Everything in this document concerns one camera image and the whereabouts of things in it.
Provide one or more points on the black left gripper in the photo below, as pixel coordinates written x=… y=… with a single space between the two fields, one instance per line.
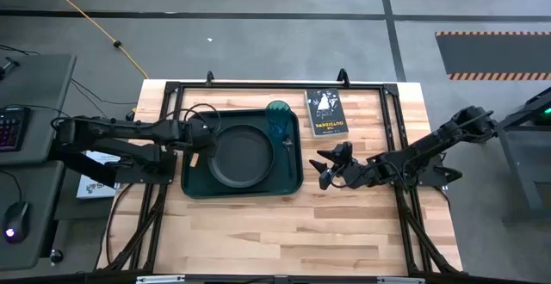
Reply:
x=202 y=137

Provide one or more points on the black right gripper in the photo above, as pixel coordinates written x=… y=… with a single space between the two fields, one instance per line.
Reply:
x=348 y=174

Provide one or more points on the black spoon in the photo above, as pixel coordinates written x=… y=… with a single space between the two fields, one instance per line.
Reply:
x=287 y=143

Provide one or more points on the black round plate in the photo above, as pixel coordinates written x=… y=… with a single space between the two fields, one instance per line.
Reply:
x=241 y=157

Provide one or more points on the dark green plastic tray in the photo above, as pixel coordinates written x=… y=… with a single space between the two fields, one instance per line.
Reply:
x=284 y=187

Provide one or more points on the blue faceted plastic cup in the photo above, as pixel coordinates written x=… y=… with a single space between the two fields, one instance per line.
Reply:
x=278 y=120

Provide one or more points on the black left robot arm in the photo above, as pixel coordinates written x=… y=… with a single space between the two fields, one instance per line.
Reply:
x=107 y=131

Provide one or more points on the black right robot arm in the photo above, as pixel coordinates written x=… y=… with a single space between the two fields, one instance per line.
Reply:
x=430 y=150

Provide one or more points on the black paperback book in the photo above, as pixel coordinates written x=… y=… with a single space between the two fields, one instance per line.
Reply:
x=326 y=112

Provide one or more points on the white printed booklet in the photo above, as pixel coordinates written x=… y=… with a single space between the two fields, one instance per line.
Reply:
x=92 y=188

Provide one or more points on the grey desk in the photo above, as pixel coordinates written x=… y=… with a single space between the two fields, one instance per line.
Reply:
x=39 y=215
x=43 y=86

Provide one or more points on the black round knob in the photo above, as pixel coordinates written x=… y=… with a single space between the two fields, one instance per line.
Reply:
x=56 y=256

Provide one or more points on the black backlit keyboard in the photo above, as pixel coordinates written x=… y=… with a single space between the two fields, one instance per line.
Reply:
x=13 y=129

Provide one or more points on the black equipment stand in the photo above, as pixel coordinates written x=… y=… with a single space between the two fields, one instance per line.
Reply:
x=521 y=146

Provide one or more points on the black mat with striped edge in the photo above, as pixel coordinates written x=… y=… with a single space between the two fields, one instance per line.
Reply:
x=495 y=56

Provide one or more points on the black computer mouse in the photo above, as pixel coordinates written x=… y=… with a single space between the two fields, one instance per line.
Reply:
x=16 y=221

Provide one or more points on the black desk clamp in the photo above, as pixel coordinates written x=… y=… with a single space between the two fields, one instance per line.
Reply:
x=8 y=66

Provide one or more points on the black aluminium table frame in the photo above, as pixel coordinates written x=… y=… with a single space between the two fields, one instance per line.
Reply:
x=280 y=85

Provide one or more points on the silver aluminium bracket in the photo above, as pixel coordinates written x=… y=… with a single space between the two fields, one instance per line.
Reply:
x=160 y=279
x=400 y=280

